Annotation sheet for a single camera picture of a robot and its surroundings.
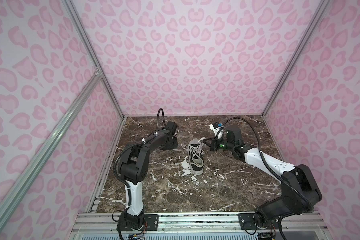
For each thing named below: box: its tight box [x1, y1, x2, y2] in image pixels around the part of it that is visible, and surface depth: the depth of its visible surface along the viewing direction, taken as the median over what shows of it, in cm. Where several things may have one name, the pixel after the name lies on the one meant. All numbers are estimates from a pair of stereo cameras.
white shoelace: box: [172, 137, 207, 166], surface depth 95 cm
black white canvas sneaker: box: [187, 139, 205, 176], surface depth 92 cm
